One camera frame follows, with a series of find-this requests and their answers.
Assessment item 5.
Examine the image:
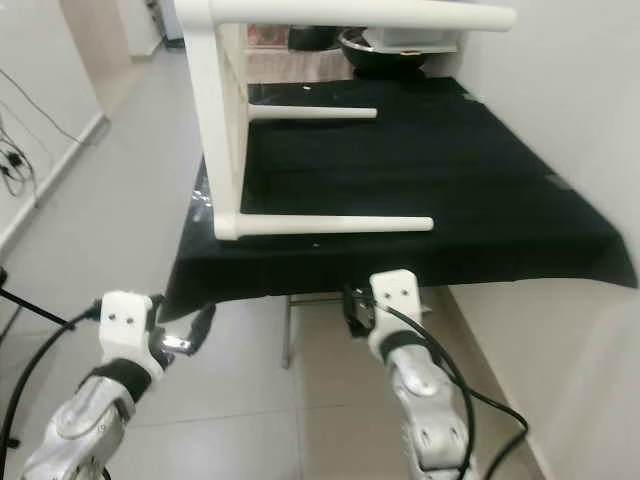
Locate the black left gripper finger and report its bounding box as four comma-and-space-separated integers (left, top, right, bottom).
186, 303, 218, 348

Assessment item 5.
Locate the grey metal table leg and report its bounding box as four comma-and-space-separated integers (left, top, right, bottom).
281, 296, 296, 367

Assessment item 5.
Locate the large clear tape patch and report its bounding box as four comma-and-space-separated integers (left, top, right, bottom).
188, 185, 213, 226

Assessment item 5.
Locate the black table cloth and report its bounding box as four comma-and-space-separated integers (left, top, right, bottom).
163, 78, 639, 323

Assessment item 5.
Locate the black round bowl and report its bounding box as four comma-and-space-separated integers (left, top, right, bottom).
338, 26, 459, 81

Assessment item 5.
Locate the beige patterned bench cloth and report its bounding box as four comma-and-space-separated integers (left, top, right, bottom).
248, 45, 353, 85

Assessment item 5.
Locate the black plastic bag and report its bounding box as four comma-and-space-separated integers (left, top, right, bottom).
288, 26, 345, 53

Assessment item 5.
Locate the clear plastic storage box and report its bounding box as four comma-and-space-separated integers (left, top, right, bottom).
360, 28, 457, 51

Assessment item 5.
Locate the red printed carton box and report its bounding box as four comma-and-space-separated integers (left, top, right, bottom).
248, 26, 287, 49

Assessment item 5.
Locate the white washing machine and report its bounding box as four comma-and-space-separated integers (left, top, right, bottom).
158, 0, 185, 43

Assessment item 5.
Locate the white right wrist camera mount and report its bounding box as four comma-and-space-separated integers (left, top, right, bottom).
368, 268, 424, 363

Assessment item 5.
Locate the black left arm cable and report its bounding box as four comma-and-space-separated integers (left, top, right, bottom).
0, 306, 106, 480

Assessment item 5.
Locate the thin black wall cable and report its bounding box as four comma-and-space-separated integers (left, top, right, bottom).
0, 70, 99, 206

